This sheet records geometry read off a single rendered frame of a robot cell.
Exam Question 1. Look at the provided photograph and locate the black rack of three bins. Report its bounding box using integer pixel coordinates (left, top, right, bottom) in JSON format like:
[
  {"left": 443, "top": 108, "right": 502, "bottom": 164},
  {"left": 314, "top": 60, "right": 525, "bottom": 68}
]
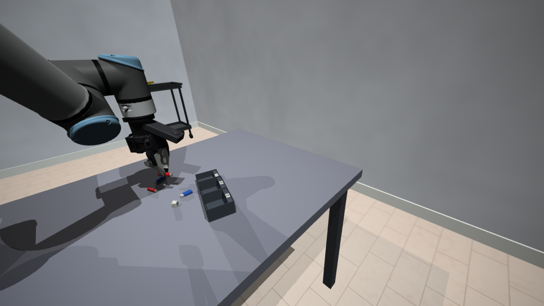
[{"left": 195, "top": 169, "right": 236, "bottom": 222}]

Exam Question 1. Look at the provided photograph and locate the blue usb stick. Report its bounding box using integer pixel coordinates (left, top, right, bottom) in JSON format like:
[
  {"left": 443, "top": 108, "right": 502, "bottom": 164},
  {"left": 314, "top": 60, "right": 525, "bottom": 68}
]
[{"left": 180, "top": 190, "right": 193, "bottom": 197}]

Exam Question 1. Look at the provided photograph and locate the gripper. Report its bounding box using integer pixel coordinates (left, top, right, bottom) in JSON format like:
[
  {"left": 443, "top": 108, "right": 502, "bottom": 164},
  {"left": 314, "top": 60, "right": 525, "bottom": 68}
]
[{"left": 122, "top": 114, "right": 170, "bottom": 177}]

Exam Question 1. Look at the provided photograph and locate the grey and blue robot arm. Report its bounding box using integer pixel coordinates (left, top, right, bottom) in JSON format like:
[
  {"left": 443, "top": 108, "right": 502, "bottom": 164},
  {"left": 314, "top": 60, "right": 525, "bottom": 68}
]
[{"left": 0, "top": 23, "right": 156, "bottom": 146}]

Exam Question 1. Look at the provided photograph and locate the blue battery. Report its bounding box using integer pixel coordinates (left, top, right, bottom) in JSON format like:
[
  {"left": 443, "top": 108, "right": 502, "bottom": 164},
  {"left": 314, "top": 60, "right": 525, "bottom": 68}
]
[{"left": 154, "top": 176, "right": 166, "bottom": 184}]

